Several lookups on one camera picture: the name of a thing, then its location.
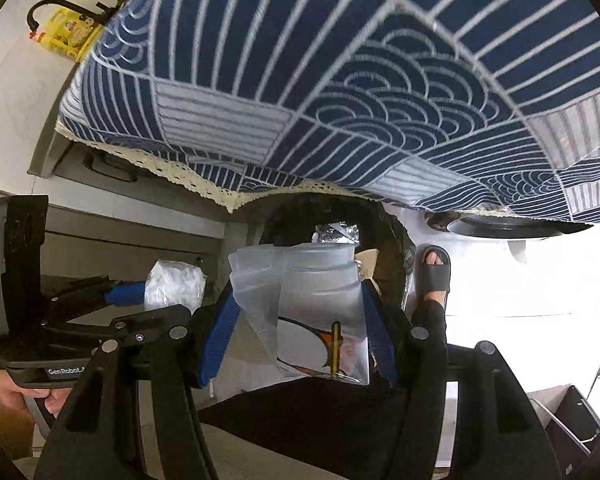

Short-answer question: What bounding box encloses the person's left hand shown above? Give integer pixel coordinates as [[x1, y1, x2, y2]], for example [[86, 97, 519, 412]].
[[0, 372, 70, 430]]

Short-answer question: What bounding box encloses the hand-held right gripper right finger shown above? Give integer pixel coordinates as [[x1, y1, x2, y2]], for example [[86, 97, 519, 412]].
[[360, 280, 563, 480]]

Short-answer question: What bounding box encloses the blue patterned tablecloth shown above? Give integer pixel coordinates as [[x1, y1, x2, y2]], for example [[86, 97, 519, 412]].
[[55, 0, 600, 225]]

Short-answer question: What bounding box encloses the yellow packet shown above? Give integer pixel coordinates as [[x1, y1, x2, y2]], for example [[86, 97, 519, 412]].
[[37, 7, 106, 63]]

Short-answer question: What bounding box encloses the black lined trash bin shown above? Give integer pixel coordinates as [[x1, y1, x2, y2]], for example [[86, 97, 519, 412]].
[[247, 191, 417, 311]]

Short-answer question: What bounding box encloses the black panel with metal frame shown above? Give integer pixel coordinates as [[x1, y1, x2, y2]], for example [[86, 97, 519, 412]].
[[530, 360, 600, 476]]

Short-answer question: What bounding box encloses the tan paper napkin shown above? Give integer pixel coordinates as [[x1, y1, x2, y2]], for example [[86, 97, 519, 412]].
[[354, 252, 381, 291]]

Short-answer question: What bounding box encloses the dark cabinet handle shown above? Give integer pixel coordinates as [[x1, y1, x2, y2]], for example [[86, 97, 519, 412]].
[[82, 154, 137, 183]]

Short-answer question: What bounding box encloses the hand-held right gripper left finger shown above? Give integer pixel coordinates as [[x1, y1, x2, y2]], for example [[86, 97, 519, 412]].
[[32, 287, 243, 480]]

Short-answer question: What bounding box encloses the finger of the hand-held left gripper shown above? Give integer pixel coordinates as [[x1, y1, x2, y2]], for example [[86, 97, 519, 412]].
[[47, 303, 193, 342], [75, 277, 148, 308]]

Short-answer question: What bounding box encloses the grey slipper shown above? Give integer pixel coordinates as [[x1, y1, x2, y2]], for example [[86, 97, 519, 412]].
[[416, 244, 452, 311]]

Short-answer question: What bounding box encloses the clear plastic wrap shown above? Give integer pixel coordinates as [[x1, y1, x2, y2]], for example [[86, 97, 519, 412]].
[[142, 259, 207, 313]]

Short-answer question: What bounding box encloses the clear printed plastic bag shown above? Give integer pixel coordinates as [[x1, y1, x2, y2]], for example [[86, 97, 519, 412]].
[[227, 242, 371, 387]]

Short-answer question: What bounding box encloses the black curved faucet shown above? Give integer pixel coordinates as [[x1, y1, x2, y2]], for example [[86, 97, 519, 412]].
[[26, 0, 116, 31]]

